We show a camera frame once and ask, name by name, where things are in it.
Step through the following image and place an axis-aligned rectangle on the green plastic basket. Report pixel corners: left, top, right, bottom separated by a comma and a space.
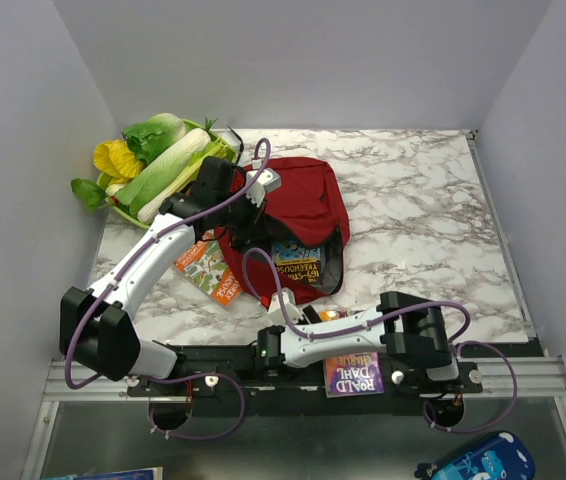
96, 119, 244, 229

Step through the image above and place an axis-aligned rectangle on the purple cable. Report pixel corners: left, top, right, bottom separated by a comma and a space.
65, 137, 272, 441
241, 247, 519, 435

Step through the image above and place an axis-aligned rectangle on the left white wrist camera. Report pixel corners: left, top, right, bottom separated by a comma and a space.
245, 168, 282, 207

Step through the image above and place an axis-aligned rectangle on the aluminium rail frame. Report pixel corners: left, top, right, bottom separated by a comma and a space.
26, 130, 566, 479

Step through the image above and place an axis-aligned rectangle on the celery stalk bunch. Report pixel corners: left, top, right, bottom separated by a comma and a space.
167, 139, 237, 195

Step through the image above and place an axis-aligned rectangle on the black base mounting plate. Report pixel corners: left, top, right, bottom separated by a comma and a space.
65, 342, 547, 419

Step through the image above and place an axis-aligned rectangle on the red backpack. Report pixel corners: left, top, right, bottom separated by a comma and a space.
219, 157, 350, 304

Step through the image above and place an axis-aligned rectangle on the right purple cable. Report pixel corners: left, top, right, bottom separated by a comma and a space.
241, 247, 519, 435

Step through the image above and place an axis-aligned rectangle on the blue pencil case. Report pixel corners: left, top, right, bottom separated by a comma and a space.
414, 431, 536, 480

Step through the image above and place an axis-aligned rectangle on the yellow leaf vegetable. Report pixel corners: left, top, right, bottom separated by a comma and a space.
93, 139, 145, 183

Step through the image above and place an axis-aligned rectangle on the napa cabbage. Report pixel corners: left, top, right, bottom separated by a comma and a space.
115, 133, 209, 215

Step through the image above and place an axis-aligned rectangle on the Roald Dahl Charlie book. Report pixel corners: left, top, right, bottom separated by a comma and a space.
323, 352, 385, 398

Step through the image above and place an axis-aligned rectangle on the treehouse storey book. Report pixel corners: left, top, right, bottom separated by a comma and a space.
271, 240, 324, 288

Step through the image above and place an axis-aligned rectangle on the orange paperback book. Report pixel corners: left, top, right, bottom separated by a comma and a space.
174, 232, 242, 307

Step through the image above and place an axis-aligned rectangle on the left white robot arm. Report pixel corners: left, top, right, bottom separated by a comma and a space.
59, 157, 281, 395

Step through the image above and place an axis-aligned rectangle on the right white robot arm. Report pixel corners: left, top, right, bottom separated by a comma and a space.
255, 288, 460, 392

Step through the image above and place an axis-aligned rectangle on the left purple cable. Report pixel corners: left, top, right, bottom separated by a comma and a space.
65, 137, 272, 441

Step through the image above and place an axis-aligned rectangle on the dark green spinach leaf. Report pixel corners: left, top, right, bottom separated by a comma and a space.
70, 178, 107, 212

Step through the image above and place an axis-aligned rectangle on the green lettuce head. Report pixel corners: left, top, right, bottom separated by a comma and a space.
122, 113, 187, 164

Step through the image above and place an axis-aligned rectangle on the blue book corner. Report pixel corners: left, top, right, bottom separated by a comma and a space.
75, 467, 163, 480

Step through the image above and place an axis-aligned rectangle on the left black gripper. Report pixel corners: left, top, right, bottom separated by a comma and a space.
215, 186, 269, 243

